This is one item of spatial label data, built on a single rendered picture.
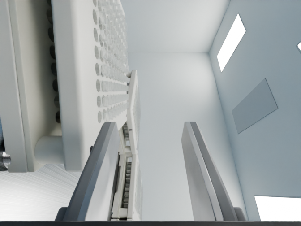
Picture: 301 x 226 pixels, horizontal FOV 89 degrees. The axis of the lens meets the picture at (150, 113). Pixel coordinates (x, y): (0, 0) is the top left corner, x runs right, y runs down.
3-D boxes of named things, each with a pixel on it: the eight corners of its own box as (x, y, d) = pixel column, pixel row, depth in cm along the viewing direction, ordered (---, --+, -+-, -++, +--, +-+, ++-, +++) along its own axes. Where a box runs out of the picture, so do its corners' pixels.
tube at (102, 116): (46, 121, 18) (110, 122, 18) (38, 123, 17) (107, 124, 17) (45, 110, 18) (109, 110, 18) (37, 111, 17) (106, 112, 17)
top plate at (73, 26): (119, 120, 38) (127, 120, 38) (63, 173, 14) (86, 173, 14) (116, 14, 35) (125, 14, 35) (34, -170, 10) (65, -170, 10)
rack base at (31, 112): (99, 120, 38) (108, 120, 38) (7, 173, 14) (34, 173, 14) (94, 13, 35) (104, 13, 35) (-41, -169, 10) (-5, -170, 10)
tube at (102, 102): (45, 106, 18) (109, 107, 18) (36, 107, 17) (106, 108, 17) (44, 95, 18) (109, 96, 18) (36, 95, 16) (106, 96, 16)
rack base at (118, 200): (127, 170, 84) (131, 171, 84) (121, 226, 68) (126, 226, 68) (121, 149, 66) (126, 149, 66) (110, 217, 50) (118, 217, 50)
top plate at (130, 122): (135, 113, 80) (139, 113, 80) (131, 154, 62) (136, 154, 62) (131, 69, 63) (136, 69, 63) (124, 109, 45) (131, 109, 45)
